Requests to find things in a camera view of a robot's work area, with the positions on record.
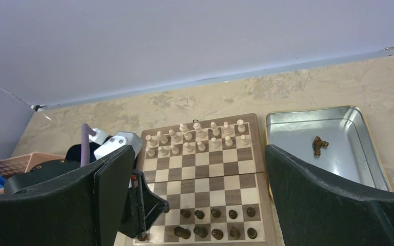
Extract wooden chess board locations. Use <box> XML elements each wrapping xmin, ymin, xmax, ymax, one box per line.
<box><xmin>126</xmin><ymin>113</ymin><xmax>277</xmax><ymax>245</ymax></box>

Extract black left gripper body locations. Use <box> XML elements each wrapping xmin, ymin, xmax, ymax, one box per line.
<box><xmin>4</xmin><ymin>144</ymin><xmax>81</xmax><ymax>194</ymax></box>

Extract row of light chess pieces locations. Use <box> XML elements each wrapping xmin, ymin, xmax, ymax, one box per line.
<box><xmin>142</xmin><ymin>115</ymin><xmax>256</xmax><ymax>162</ymax></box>

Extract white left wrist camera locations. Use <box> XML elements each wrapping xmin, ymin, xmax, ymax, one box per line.
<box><xmin>88</xmin><ymin>128</ymin><xmax>143</xmax><ymax>160</ymax></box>

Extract pile of dark chess pieces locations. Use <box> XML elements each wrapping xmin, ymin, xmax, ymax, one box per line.
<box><xmin>312</xmin><ymin>136</ymin><xmax>329</xmax><ymax>156</ymax></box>

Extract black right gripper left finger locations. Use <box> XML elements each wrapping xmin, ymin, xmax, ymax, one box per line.
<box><xmin>0</xmin><ymin>145</ymin><xmax>135</xmax><ymax>245</ymax></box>

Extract dark pawn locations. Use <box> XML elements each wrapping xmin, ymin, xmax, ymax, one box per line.
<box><xmin>180</xmin><ymin>209</ymin><xmax>191</xmax><ymax>218</ymax></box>
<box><xmin>210</xmin><ymin>208</ymin><xmax>221</xmax><ymax>218</ymax></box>
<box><xmin>228</xmin><ymin>209</ymin><xmax>238</xmax><ymax>220</ymax></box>
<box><xmin>194</xmin><ymin>210</ymin><xmax>205</xmax><ymax>220</ymax></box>

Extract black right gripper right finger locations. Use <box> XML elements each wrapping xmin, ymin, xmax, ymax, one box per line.
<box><xmin>265</xmin><ymin>145</ymin><xmax>394</xmax><ymax>245</ymax></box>

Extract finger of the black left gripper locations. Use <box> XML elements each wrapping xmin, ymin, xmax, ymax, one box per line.
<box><xmin>118</xmin><ymin>170</ymin><xmax>170</xmax><ymax>239</ymax></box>

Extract gold metal tin tray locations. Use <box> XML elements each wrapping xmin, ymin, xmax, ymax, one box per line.
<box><xmin>265</xmin><ymin>106</ymin><xmax>392</xmax><ymax>191</ymax></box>

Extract dark back rank piece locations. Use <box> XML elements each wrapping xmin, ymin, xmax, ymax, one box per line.
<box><xmin>173</xmin><ymin>226</ymin><xmax>191</xmax><ymax>239</ymax></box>

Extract orange plastic basket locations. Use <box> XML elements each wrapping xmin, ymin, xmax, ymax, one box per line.
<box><xmin>0</xmin><ymin>152</ymin><xmax>65</xmax><ymax>180</ymax></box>

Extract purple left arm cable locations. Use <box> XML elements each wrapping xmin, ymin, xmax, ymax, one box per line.
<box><xmin>80</xmin><ymin>122</ymin><xmax>97</xmax><ymax>168</ymax></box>

